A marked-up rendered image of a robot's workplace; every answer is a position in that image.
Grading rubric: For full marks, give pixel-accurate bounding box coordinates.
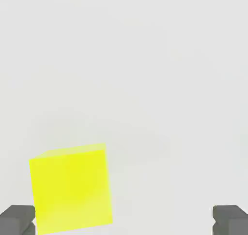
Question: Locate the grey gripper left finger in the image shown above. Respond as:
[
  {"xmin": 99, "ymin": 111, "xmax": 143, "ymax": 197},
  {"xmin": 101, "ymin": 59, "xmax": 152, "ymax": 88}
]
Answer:
[{"xmin": 0, "ymin": 205, "xmax": 36, "ymax": 235}]

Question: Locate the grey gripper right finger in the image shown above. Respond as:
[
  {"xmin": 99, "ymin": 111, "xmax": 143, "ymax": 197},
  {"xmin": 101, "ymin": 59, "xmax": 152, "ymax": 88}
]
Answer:
[{"xmin": 212, "ymin": 205, "xmax": 248, "ymax": 235}]

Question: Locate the small yellow cube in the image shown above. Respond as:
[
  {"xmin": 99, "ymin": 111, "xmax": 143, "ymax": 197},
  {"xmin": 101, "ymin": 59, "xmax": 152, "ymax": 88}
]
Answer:
[{"xmin": 29, "ymin": 142, "xmax": 114, "ymax": 235}]

